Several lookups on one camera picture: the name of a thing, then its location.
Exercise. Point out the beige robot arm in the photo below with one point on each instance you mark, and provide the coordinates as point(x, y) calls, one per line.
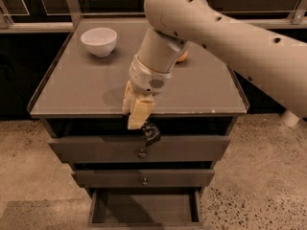
point(273, 62)

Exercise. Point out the orange fruit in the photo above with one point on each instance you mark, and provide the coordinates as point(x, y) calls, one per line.
point(182, 58)

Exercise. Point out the grey drawer cabinet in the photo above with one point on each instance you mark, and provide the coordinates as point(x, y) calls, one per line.
point(82, 95)

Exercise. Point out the black rxbar chocolate wrapper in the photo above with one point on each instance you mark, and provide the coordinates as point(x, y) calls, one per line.
point(151, 133)

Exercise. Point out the grey drawer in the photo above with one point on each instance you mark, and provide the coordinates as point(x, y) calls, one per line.
point(99, 149)
point(146, 209)
point(143, 178)

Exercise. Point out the grey top drawer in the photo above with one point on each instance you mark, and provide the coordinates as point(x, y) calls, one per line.
point(99, 149)

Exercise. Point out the metal railing frame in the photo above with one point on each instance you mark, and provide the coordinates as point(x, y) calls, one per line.
point(35, 11)

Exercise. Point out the grey bottom drawer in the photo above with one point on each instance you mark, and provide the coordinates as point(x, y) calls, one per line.
point(146, 209)

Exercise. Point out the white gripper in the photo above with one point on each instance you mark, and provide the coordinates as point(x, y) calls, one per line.
point(145, 78)

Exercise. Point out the grey middle drawer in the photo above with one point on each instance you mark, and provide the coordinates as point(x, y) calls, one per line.
point(143, 178)

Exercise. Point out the white ceramic bowl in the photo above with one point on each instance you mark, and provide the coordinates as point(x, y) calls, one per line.
point(100, 42)

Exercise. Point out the white post base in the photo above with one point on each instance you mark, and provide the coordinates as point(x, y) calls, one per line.
point(289, 118)

